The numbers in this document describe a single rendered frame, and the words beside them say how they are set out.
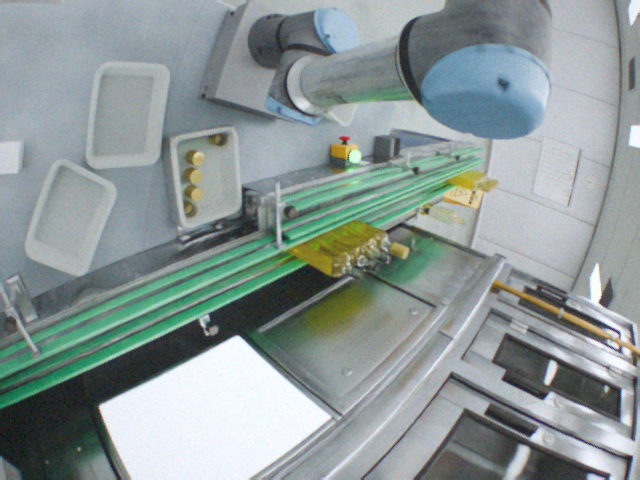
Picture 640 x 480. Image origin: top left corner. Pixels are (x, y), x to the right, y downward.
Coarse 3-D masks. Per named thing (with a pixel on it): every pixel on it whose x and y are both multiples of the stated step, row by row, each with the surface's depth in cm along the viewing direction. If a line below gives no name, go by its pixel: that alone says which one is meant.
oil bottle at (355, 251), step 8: (328, 232) 89; (328, 240) 84; (336, 240) 84; (344, 240) 84; (344, 248) 81; (352, 248) 81; (360, 248) 81; (352, 256) 79; (360, 256) 80; (352, 264) 80
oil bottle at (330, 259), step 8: (312, 240) 84; (320, 240) 84; (296, 248) 85; (304, 248) 82; (312, 248) 80; (320, 248) 80; (328, 248) 80; (336, 248) 80; (296, 256) 86; (304, 256) 83; (312, 256) 81; (320, 256) 78; (328, 256) 77; (336, 256) 76; (344, 256) 77; (312, 264) 82; (320, 264) 79; (328, 264) 77; (336, 264) 75; (344, 264) 76; (328, 272) 78; (336, 272) 76
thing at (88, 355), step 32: (384, 224) 110; (288, 256) 88; (224, 288) 74; (256, 288) 75; (160, 320) 61; (192, 320) 63; (64, 352) 46; (96, 352) 49; (0, 384) 31; (32, 384) 36
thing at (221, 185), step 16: (224, 128) 66; (176, 144) 59; (192, 144) 69; (208, 144) 72; (176, 160) 60; (208, 160) 74; (224, 160) 75; (176, 176) 62; (208, 176) 75; (224, 176) 77; (176, 192) 63; (208, 192) 77; (224, 192) 80; (240, 192) 76; (208, 208) 76; (224, 208) 77; (192, 224) 69
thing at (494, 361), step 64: (448, 256) 114; (256, 320) 82; (448, 320) 77; (512, 320) 79; (64, 384) 51; (128, 384) 57; (384, 384) 62; (448, 384) 63; (512, 384) 59; (576, 384) 54; (0, 448) 24; (64, 448) 35; (320, 448) 46; (384, 448) 48; (448, 448) 48; (512, 448) 44; (576, 448) 37
